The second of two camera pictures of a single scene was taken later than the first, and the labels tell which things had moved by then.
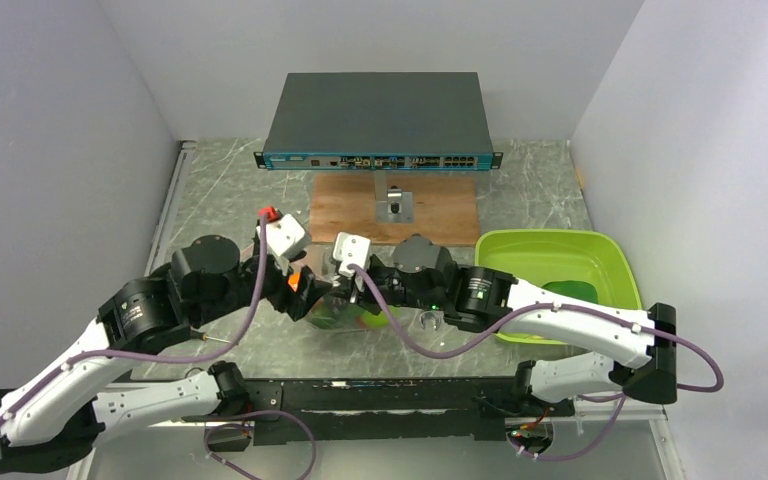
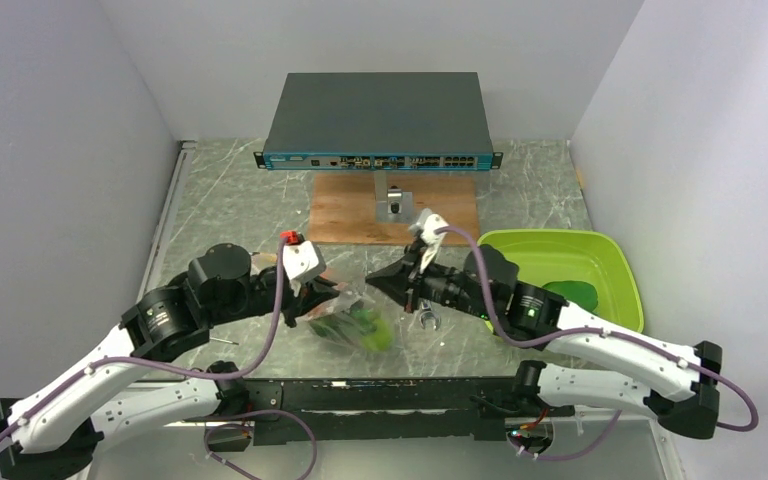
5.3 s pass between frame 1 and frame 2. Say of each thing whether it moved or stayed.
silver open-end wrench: stayed
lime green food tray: stayed
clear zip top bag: moved
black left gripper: stayed
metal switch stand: stayed
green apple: moved
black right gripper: moved
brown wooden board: stayed
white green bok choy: stayed
